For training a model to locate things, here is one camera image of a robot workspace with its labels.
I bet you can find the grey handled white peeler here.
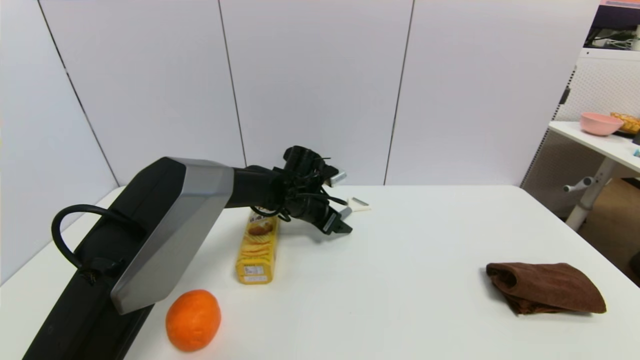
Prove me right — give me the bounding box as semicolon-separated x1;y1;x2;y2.
340;197;372;219

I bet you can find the yellow potato chips box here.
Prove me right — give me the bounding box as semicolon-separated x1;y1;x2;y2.
236;209;280;285

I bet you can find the orange fruit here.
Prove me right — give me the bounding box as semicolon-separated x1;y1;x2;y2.
165;289;222;352

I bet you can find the folded brown towel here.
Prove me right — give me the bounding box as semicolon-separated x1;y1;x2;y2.
486;262;607;316

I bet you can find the white height adjustable desk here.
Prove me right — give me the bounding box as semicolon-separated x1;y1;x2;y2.
548;121;640;232

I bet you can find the pink bowl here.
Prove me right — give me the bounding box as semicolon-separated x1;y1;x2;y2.
580;112;625;137

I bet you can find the white pegboard panel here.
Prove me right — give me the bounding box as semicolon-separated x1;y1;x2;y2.
520;48;640;221

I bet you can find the yellow woven basket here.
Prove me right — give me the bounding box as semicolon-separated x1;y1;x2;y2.
610;112;640;135

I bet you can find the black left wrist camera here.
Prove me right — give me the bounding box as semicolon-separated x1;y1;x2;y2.
282;145;347;198

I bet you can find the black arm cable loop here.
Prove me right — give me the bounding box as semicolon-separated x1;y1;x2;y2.
51;204;126;282

